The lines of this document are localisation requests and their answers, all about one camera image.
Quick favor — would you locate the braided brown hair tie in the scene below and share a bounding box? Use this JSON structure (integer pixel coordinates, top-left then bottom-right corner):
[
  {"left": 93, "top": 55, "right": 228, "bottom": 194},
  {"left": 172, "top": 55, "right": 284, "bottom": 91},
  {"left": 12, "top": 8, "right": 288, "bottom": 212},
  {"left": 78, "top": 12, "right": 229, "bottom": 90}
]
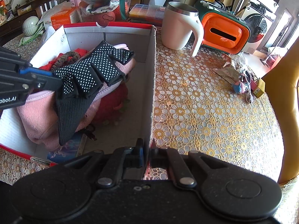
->
[{"left": 50, "top": 51, "right": 81, "bottom": 73}]

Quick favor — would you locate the pink plush dragon fruit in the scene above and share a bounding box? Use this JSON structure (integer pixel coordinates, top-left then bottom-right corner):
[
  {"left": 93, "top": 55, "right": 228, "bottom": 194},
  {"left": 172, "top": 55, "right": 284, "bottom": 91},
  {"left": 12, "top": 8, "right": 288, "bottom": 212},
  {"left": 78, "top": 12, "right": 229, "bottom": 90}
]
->
[{"left": 86, "top": 82, "right": 130, "bottom": 124}]

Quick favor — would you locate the white patterned cloth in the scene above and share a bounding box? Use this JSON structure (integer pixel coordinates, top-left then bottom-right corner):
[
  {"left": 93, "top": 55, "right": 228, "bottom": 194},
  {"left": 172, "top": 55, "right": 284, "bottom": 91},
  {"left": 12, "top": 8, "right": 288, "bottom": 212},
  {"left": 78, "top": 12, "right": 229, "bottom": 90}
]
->
[{"left": 85, "top": 0, "right": 122, "bottom": 14}]

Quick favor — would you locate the white washing machine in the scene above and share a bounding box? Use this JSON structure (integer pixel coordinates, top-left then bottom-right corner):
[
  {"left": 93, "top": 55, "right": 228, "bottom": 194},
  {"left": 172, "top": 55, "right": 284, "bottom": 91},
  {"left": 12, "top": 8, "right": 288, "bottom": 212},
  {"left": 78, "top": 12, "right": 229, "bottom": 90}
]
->
[{"left": 241, "top": 0, "right": 279, "bottom": 54}]

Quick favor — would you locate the small yellow box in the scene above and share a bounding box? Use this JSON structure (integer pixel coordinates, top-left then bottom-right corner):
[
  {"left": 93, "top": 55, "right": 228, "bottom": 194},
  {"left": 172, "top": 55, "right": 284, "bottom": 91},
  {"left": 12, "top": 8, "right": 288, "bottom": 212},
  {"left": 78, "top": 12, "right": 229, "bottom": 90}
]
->
[{"left": 253, "top": 77, "right": 266, "bottom": 98}]

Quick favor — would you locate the orange and green tissue holder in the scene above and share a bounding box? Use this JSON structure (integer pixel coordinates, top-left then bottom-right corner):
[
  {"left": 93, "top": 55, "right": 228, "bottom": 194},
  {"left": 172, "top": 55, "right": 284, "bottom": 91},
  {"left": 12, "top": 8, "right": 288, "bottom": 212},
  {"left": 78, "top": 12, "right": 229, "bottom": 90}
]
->
[{"left": 193, "top": 0, "right": 251, "bottom": 55}]

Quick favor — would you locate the blue illustrated booklet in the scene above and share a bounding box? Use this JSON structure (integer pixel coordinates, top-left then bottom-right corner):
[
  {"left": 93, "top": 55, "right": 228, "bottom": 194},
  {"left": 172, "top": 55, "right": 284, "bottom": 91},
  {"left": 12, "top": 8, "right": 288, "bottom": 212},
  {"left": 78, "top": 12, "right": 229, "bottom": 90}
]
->
[{"left": 47, "top": 133, "right": 88, "bottom": 164}]

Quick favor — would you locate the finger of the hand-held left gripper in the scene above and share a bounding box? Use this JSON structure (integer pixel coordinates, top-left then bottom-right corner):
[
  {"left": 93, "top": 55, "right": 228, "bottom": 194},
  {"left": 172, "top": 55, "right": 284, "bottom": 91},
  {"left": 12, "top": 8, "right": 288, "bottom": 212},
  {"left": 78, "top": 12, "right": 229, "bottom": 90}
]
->
[
  {"left": 0, "top": 47, "right": 54, "bottom": 76},
  {"left": 0, "top": 74, "right": 63, "bottom": 92}
]

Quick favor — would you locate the crumpled snack wrapper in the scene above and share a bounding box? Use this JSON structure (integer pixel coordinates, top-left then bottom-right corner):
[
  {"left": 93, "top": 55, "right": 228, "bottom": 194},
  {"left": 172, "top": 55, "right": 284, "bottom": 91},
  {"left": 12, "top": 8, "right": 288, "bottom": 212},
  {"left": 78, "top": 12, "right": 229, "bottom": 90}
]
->
[{"left": 212, "top": 54, "right": 248, "bottom": 84}]

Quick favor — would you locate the black glove with white dots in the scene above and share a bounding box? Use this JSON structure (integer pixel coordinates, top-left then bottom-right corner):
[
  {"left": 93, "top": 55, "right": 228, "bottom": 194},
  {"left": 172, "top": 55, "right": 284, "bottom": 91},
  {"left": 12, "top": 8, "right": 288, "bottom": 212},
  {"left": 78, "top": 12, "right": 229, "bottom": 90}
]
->
[{"left": 53, "top": 41, "right": 136, "bottom": 146}]

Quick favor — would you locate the small pink and blue figure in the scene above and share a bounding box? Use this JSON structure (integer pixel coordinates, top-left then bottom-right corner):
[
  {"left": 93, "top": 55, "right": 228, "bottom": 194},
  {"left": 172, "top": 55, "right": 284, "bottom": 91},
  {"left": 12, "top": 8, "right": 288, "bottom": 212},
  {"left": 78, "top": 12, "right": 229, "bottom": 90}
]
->
[{"left": 232, "top": 82, "right": 249, "bottom": 95}]

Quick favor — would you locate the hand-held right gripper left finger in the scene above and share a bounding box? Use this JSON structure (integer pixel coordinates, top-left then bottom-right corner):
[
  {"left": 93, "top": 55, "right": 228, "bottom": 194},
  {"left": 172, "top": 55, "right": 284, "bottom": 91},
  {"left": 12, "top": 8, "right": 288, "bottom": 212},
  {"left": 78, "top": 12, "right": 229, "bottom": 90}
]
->
[{"left": 62, "top": 138, "right": 145, "bottom": 189}]

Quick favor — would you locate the green and white cloth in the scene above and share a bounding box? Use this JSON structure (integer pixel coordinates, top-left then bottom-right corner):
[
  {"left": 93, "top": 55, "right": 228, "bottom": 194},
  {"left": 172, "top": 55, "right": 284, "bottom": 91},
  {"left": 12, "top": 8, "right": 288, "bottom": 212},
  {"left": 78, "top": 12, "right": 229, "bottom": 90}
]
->
[{"left": 20, "top": 23, "right": 45, "bottom": 46}]

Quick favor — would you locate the white cardboard box red outside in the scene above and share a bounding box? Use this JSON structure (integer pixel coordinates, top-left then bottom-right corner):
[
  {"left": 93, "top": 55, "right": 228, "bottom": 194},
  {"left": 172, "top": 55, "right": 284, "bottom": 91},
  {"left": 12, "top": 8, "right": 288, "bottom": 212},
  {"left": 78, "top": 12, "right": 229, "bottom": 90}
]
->
[{"left": 0, "top": 21, "right": 157, "bottom": 180}]

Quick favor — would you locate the orange tissue packet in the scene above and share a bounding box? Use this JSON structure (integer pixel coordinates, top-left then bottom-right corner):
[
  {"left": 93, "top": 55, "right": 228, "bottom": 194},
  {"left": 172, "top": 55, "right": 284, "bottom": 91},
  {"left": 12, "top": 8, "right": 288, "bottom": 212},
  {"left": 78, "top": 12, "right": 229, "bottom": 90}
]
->
[{"left": 50, "top": 8, "right": 77, "bottom": 31}]

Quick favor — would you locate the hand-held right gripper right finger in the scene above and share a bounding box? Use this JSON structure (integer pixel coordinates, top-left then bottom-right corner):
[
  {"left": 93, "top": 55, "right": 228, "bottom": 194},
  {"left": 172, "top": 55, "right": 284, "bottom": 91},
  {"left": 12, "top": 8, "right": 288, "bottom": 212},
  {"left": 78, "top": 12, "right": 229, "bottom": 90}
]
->
[{"left": 149, "top": 147, "right": 234, "bottom": 189}]

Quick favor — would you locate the pale green ribbed jar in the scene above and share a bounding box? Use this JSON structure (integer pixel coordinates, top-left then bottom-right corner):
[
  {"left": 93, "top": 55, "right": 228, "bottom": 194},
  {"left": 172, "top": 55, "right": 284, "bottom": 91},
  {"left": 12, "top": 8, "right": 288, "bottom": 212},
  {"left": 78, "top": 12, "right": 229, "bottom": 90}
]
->
[{"left": 22, "top": 16, "right": 40, "bottom": 37}]

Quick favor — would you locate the clear case of coloured beads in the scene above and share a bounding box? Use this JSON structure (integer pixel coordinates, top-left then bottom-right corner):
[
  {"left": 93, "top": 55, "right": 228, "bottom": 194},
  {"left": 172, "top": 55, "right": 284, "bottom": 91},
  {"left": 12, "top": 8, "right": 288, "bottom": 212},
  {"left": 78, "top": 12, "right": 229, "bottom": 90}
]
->
[{"left": 128, "top": 4, "right": 167, "bottom": 26}]

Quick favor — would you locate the dark wooden cabinet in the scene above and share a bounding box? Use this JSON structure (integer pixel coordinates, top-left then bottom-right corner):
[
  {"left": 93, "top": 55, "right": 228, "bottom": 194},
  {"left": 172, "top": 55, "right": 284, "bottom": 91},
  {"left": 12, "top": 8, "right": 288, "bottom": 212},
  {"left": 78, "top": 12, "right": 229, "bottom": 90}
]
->
[{"left": 0, "top": 0, "right": 70, "bottom": 45}]

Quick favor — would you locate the green ribbon strap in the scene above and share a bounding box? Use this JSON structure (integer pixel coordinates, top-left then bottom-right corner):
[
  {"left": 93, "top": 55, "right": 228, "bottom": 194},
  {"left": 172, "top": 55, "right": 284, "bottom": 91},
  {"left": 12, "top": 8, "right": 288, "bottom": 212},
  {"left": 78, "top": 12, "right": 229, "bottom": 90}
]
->
[{"left": 115, "top": 0, "right": 131, "bottom": 20}]

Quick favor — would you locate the red knitted cloth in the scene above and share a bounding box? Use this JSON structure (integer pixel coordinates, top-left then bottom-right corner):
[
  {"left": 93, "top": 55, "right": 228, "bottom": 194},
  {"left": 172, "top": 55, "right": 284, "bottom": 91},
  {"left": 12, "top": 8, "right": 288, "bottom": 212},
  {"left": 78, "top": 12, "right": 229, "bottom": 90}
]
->
[{"left": 38, "top": 48, "right": 89, "bottom": 71}]

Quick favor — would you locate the reddish rubber ball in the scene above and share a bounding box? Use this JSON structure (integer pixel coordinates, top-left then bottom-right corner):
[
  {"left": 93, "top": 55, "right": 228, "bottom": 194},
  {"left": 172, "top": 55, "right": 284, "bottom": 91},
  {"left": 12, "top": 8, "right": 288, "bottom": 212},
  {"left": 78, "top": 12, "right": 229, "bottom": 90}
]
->
[{"left": 92, "top": 10, "right": 116, "bottom": 27}]

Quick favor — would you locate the white mug with steel lining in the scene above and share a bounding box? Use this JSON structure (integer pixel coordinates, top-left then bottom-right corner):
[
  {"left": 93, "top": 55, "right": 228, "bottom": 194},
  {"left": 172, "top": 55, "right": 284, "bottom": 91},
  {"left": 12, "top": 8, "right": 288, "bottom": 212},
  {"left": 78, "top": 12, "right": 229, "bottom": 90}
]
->
[{"left": 161, "top": 1, "right": 205, "bottom": 57}]

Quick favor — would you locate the pink fleece cloth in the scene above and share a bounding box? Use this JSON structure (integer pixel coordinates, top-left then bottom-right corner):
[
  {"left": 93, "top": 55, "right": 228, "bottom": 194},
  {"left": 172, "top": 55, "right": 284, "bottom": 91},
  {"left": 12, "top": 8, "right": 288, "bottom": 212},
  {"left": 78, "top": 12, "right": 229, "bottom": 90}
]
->
[{"left": 17, "top": 43, "right": 137, "bottom": 152}]

